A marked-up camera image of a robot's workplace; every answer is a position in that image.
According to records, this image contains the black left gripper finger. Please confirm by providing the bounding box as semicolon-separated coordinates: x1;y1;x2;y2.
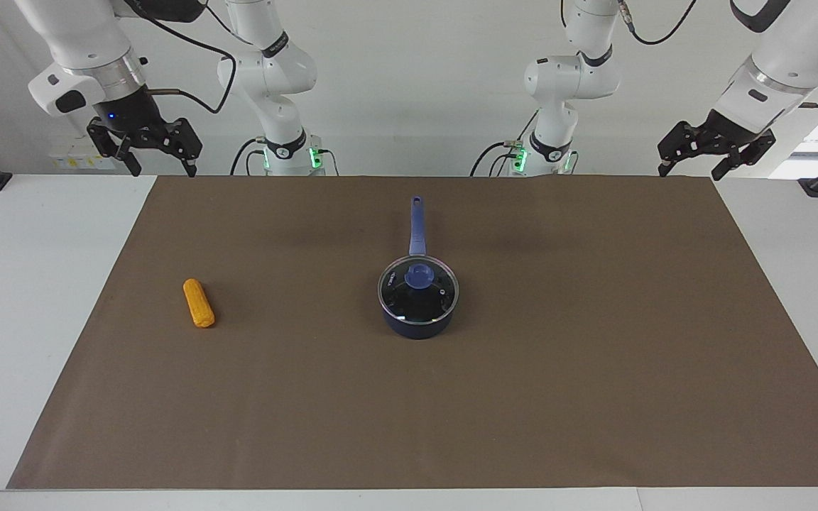
711;130;777;181
658;122;701;177

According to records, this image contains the orange corn cob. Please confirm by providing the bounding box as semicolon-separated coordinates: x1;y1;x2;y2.
182;278;216;329

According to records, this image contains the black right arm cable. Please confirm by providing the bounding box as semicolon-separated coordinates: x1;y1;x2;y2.
125;0;238;114

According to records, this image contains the glass lid blue knob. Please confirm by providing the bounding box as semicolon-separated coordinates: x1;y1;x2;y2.
378;257;460;326

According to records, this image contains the blue saucepan with handle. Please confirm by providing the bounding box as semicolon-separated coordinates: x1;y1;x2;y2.
378;196;460;340

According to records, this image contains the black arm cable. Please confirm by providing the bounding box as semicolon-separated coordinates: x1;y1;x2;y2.
618;0;818;109
125;0;238;114

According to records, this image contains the brown table mat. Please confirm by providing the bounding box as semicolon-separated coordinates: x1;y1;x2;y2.
6;175;818;490

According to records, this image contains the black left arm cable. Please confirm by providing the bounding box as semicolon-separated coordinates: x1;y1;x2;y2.
618;0;818;109

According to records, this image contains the white wall socket strip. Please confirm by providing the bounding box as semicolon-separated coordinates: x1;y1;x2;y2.
49;145;115;171

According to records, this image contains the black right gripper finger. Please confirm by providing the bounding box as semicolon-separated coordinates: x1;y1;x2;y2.
89;131;142;177
168;117;204;176

